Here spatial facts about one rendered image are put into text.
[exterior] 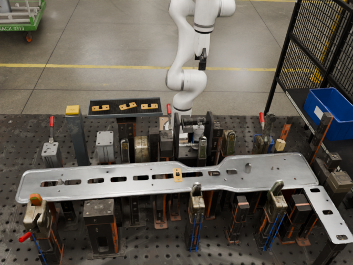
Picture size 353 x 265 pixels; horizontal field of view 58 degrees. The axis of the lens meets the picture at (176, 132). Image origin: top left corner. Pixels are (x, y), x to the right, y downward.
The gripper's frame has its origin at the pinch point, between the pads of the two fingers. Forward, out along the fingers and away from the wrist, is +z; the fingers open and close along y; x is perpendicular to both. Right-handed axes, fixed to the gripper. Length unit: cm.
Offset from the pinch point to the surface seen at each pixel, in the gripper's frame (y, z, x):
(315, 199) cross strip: 44, 45, 49
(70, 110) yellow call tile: -7, 29, -61
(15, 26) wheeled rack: -323, 118, -186
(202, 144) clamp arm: 12.7, 37.7, 2.6
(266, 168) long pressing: 24, 45, 33
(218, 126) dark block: 5.5, 32.9, 11.8
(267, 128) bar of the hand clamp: 10.0, 31.5, 35.4
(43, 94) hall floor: -196, 145, -132
